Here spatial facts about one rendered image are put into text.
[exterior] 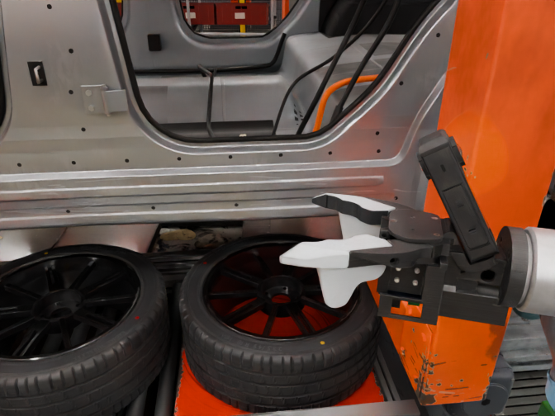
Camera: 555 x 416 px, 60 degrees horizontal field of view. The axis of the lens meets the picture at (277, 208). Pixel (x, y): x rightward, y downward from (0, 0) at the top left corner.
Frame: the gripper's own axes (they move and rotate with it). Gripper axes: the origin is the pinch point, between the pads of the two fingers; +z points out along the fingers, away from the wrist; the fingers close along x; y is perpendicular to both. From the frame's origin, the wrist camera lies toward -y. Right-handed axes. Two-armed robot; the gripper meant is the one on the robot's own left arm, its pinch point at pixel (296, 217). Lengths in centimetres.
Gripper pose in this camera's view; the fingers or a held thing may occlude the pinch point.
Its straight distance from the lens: 46.1
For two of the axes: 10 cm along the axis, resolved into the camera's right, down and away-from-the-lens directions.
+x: 2.5, -3.4, 9.1
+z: -9.7, -1.2, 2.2
